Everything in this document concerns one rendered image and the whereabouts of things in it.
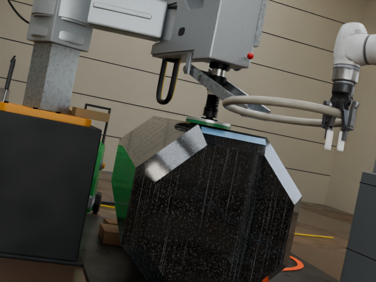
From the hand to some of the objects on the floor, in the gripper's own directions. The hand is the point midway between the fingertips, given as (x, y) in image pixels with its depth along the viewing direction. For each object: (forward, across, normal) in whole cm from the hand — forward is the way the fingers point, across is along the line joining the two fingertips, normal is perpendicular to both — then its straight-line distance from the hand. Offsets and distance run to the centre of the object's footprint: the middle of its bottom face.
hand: (334, 141), depth 198 cm
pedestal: (+75, +192, +18) cm, 207 cm away
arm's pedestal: (+84, +30, -106) cm, 139 cm away
